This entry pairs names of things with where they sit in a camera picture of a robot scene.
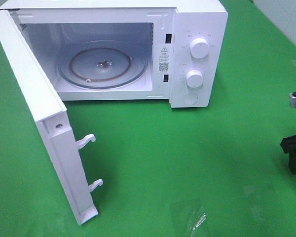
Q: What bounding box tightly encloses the upper white microwave knob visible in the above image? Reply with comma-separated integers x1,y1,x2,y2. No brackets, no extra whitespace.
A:
189,37,210,59

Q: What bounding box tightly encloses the white microwave oven body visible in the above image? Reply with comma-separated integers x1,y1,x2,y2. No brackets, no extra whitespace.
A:
0,0,228,108

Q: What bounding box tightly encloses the green table mat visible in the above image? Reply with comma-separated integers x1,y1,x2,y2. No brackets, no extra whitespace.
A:
0,0,296,237

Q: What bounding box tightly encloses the glass microwave turntable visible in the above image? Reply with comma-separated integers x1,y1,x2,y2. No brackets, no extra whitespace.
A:
59,40,151,89

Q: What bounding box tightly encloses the round door release button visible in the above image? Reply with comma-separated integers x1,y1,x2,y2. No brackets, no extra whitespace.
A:
183,93,198,105

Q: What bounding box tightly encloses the white microwave door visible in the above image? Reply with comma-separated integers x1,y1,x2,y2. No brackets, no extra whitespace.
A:
0,10,103,225

